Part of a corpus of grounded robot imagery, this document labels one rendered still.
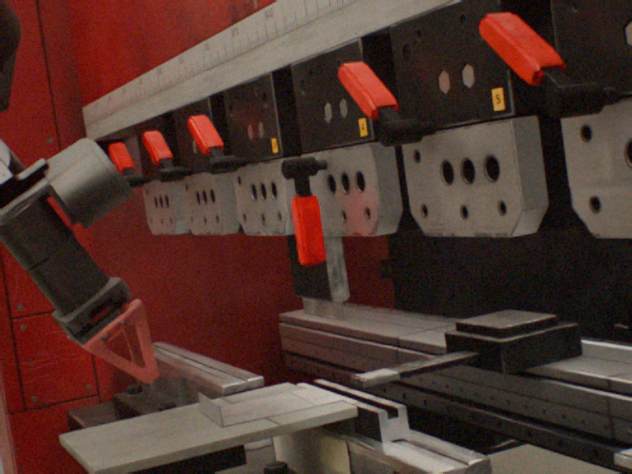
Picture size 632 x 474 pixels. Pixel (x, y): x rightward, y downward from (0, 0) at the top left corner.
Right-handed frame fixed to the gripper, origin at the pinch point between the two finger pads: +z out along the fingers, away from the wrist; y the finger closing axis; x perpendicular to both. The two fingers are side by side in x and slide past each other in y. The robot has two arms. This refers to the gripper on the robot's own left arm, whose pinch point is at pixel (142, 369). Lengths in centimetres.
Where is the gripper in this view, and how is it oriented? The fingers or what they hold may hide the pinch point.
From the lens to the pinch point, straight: 104.7
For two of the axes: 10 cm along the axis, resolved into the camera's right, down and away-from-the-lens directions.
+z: 5.6, 7.9, 2.3
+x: -7.3, 6.1, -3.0
